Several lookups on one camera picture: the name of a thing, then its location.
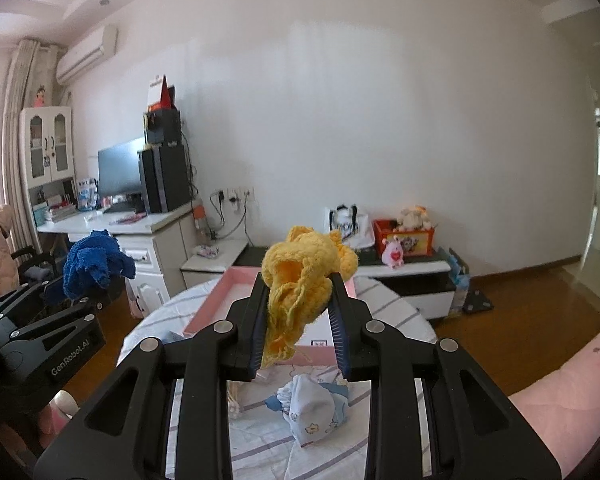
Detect bag of cotton swabs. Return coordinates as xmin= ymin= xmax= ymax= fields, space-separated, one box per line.
xmin=226 ymin=382 xmax=242 ymax=419

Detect blue crochet knit item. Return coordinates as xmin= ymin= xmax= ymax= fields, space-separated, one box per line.
xmin=62 ymin=230 xmax=136 ymax=300

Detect blue white carton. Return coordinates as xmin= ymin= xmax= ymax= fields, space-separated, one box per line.
xmin=76 ymin=178 xmax=99 ymax=211

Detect black box on tower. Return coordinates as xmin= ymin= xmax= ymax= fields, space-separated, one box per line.
xmin=143 ymin=108 xmax=182 ymax=145

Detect small doll figurine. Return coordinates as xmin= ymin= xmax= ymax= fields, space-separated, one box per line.
xmin=33 ymin=84 xmax=46 ymax=107

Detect white glass door cabinet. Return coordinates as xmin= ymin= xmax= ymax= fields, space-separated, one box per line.
xmin=19 ymin=106 xmax=74 ymax=190

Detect black computer tower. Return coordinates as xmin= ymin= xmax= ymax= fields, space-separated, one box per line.
xmin=138 ymin=144 xmax=192 ymax=214

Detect pink heart plush toy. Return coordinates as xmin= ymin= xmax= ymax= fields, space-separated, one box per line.
xmin=380 ymin=236 xmax=404 ymax=269

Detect pink booklet on desk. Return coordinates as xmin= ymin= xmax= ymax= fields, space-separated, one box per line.
xmin=110 ymin=212 xmax=147 ymax=226

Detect black power cables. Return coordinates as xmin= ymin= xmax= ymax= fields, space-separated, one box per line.
xmin=206 ymin=188 xmax=254 ymax=246

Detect beige plush toy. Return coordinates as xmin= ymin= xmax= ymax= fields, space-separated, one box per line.
xmin=394 ymin=206 xmax=432 ymax=232

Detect yellow crochet knit item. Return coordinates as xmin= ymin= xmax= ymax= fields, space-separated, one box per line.
xmin=261 ymin=226 xmax=358 ymax=362

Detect wall power sockets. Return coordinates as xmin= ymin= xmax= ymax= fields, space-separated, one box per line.
xmin=211 ymin=186 xmax=256 ymax=214

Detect white air conditioner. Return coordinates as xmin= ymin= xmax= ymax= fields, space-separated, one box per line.
xmin=56 ymin=25 xmax=118 ymax=86

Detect red white paper bag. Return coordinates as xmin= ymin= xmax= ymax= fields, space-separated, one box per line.
xmin=147 ymin=76 xmax=174 ymax=112

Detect white desk with drawers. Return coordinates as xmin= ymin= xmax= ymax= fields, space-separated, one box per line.
xmin=38 ymin=202 xmax=197 ymax=318

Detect light blue printed baby hat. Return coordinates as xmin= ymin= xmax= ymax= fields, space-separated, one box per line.
xmin=265 ymin=374 xmax=349 ymax=448

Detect low black white tv bench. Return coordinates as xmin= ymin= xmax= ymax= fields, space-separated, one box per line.
xmin=179 ymin=237 xmax=456 ymax=321

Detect white tote bag black handles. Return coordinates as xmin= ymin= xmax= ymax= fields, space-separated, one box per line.
xmin=327 ymin=204 xmax=375 ymax=250

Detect orange capped bottle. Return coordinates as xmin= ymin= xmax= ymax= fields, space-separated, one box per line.
xmin=193 ymin=198 xmax=210 ymax=245

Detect black floor scale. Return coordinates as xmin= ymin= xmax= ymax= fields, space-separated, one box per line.
xmin=463 ymin=289 xmax=494 ymax=315

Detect red cartoon storage box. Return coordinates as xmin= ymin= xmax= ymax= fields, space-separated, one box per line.
xmin=372 ymin=219 xmax=434 ymax=259

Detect pink bedding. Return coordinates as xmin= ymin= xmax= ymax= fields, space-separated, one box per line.
xmin=509 ymin=332 xmax=600 ymax=477

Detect floral pouch on side table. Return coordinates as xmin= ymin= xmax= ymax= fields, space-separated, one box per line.
xmin=195 ymin=245 xmax=220 ymax=259

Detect pink shallow tray box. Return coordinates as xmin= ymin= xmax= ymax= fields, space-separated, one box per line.
xmin=184 ymin=266 xmax=337 ymax=367

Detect black office chair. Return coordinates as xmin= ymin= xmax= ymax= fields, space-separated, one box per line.
xmin=10 ymin=245 xmax=66 ymax=285

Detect black keyboard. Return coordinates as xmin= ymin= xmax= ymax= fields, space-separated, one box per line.
xmin=102 ymin=200 xmax=145 ymax=214

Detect black computer monitor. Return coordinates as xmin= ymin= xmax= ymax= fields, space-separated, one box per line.
xmin=98 ymin=138 xmax=145 ymax=197

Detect stack of books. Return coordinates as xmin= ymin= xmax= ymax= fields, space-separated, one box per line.
xmin=44 ymin=202 xmax=78 ymax=223

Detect round table striped quilt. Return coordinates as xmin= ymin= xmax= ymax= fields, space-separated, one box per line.
xmin=118 ymin=278 xmax=437 ymax=479

